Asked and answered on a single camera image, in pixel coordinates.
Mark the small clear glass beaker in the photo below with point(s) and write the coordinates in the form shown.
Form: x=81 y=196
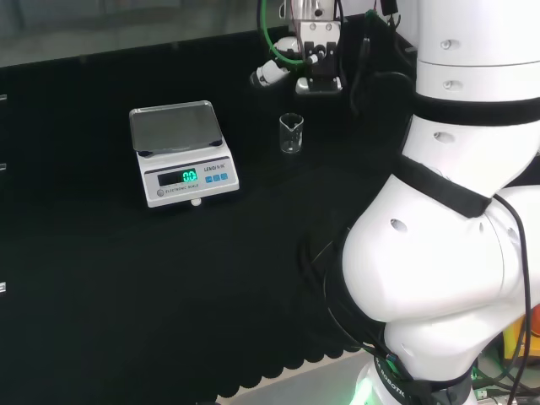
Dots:
x=291 y=145

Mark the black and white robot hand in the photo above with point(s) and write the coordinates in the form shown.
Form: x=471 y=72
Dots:
x=318 y=87

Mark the pale base board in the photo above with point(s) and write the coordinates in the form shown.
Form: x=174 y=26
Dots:
x=329 y=388

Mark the yellow stop button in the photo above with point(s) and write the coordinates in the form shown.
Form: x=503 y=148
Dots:
x=512 y=337

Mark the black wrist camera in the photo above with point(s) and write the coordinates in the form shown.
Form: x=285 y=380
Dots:
x=320 y=50

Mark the black bench cloth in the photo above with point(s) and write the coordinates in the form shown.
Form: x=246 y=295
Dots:
x=126 y=274

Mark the white electronic balance, steel pan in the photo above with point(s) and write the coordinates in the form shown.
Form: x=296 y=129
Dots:
x=177 y=126

